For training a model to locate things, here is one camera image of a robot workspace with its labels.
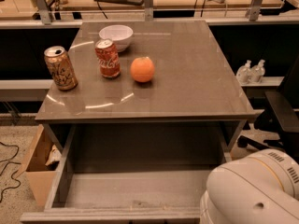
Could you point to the grey top drawer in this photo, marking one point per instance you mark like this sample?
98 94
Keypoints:
152 174

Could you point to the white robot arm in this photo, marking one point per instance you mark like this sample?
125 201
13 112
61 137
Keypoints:
262 188

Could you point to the orange fruit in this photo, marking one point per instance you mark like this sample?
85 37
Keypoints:
142 69

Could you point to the red Coca-Cola can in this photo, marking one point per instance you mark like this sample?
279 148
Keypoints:
108 58

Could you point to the white bowl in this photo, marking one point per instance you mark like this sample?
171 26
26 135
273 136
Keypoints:
121 35

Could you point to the gold LaCroix can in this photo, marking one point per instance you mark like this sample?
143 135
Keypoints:
61 68

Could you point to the crumpled paper in box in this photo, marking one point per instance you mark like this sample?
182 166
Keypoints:
54 156

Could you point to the clear sanitizer bottle right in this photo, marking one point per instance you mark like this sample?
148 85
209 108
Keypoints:
257 72

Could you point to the cardboard box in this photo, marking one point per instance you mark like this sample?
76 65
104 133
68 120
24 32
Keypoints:
34 166

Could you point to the black office chair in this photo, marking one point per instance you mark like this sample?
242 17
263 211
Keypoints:
280 116

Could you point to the metal frame rail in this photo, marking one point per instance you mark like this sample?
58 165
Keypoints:
21 13

